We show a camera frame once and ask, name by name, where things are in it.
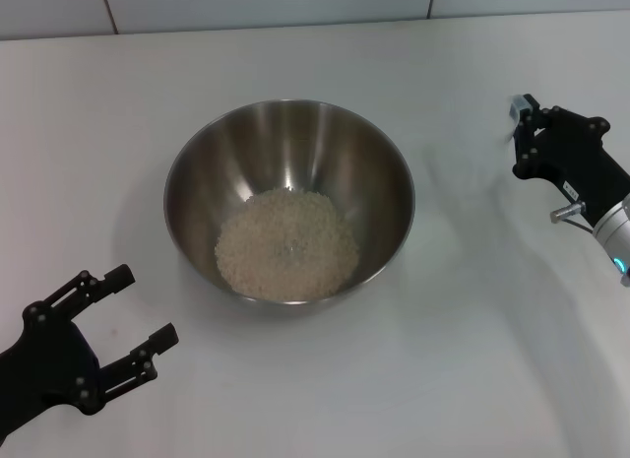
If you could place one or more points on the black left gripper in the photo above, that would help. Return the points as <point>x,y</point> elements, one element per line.
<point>54,359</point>

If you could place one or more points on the stainless steel mixing bowl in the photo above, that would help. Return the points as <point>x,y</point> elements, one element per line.
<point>295,148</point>

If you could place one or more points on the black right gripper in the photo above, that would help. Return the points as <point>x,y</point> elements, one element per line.
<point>576,157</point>

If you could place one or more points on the white rice grains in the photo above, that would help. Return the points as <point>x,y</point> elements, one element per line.
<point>285,246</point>

